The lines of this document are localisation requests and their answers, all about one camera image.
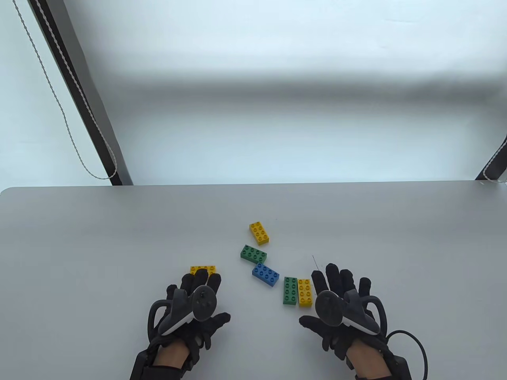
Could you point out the green lego brick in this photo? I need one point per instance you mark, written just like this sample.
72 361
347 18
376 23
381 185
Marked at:
290 291
253 254

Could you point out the blue lego brick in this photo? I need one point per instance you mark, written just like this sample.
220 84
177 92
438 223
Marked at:
265 274

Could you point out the black left wrist sensor band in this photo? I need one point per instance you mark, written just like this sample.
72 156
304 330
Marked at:
140 366

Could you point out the yellow lego brick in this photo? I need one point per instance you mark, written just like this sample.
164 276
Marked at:
259 232
304 292
202 269

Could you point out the black wrist sensor band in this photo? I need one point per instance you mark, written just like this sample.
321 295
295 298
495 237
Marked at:
140 366
398 366

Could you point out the black frame pole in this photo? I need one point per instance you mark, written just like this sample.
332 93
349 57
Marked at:
73 79
495 166

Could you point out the person's left forearm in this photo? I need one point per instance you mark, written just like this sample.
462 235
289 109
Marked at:
172 354

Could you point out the person's right hand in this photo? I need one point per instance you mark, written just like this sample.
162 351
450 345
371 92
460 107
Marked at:
336 277

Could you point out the black right wrist sensor band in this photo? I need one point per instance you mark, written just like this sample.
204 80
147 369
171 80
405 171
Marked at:
398 366

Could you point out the dark grey controller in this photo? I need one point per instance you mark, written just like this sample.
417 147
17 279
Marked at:
328 308
204 304

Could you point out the person's left hand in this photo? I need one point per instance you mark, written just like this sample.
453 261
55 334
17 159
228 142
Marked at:
186 283

